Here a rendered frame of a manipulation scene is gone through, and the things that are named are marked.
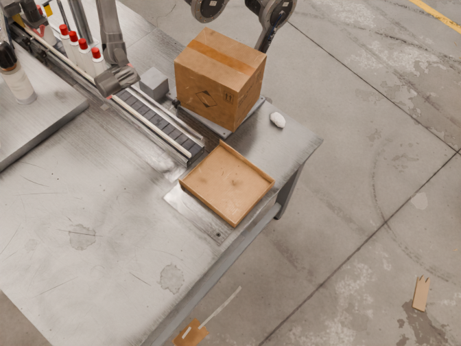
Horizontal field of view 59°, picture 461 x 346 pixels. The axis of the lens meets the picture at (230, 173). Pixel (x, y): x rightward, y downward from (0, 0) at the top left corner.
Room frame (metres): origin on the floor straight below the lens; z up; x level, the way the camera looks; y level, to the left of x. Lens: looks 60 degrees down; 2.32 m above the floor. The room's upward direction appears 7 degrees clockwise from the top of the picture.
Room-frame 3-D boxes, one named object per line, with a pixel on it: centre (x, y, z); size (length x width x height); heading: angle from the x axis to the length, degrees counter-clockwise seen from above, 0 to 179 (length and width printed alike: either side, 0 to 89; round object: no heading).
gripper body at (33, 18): (1.34, 0.90, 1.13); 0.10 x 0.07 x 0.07; 55
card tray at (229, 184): (0.81, 0.01, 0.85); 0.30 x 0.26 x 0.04; 56
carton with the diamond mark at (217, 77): (1.23, 0.09, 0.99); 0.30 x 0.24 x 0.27; 66
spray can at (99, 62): (1.22, 0.61, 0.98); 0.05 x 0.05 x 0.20
